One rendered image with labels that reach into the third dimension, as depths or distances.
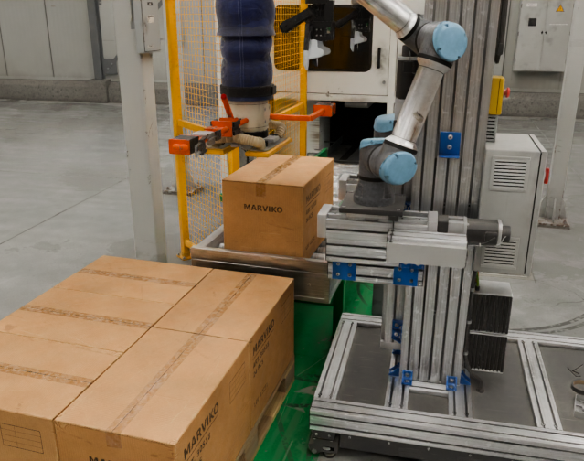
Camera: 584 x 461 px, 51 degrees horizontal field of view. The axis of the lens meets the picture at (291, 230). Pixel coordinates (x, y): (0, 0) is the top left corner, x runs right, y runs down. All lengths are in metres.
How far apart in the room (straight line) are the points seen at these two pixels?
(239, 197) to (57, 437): 1.37
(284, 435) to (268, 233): 0.91
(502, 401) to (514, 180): 0.92
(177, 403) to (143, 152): 2.13
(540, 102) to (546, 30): 1.19
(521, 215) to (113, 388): 1.53
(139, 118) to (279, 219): 1.31
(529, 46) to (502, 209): 9.04
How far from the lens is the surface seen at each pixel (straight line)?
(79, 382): 2.17
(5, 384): 2.25
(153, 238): 3.96
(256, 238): 2.91
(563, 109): 5.43
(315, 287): 2.86
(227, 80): 2.52
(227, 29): 2.50
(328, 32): 1.91
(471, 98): 2.29
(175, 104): 4.24
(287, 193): 2.78
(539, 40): 11.30
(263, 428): 2.72
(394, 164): 2.01
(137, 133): 3.81
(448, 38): 2.03
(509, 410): 2.65
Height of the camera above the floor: 1.68
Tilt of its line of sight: 19 degrees down
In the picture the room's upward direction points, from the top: straight up
